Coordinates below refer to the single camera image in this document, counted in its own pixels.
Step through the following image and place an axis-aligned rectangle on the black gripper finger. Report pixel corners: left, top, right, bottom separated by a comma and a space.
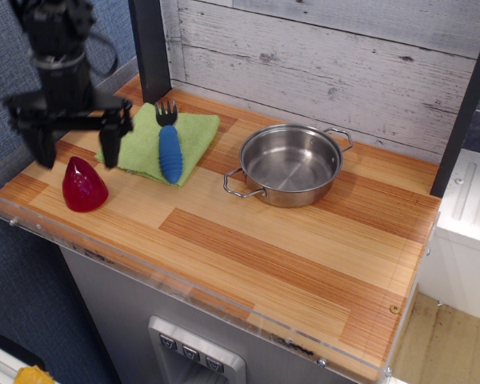
18, 123, 56, 168
99, 126, 121, 169

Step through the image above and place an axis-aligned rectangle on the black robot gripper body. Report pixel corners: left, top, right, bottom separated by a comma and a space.
2, 55, 135, 135

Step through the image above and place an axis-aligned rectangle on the red toy pepper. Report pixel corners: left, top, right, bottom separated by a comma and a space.
62, 156, 109, 212

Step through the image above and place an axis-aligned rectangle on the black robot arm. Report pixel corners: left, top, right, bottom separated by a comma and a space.
2, 1, 133, 169

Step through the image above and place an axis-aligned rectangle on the green folded cloth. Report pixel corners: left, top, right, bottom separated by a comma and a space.
118, 103, 220, 188

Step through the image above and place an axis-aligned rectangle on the grey toy fridge cabinet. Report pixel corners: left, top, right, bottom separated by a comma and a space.
62, 248, 350, 383

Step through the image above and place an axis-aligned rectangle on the stainless steel pot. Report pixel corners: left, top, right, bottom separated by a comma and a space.
223, 123, 354, 208

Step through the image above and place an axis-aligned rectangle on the silver dispenser button panel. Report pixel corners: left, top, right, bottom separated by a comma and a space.
148, 316, 247, 383

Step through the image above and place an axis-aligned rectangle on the yellow tape piece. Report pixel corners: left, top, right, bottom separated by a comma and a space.
13, 366, 55, 384

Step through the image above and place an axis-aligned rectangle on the white toy sink unit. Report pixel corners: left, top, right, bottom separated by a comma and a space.
418, 150, 480, 318

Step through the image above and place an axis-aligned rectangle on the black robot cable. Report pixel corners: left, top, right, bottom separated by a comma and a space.
83, 34, 119, 79

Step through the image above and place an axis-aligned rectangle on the blue handled toy fork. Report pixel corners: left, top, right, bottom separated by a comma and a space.
155, 100, 183, 184

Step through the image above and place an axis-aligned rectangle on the black left frame post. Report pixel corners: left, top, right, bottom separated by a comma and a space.
129, 0, 172, 103

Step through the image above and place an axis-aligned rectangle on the black frame post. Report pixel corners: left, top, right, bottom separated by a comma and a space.
129, 0, 172, 103
430, 51, 480, 198

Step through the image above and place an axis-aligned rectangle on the black right frame post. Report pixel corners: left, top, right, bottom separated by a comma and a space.
430, 51, 480, 198

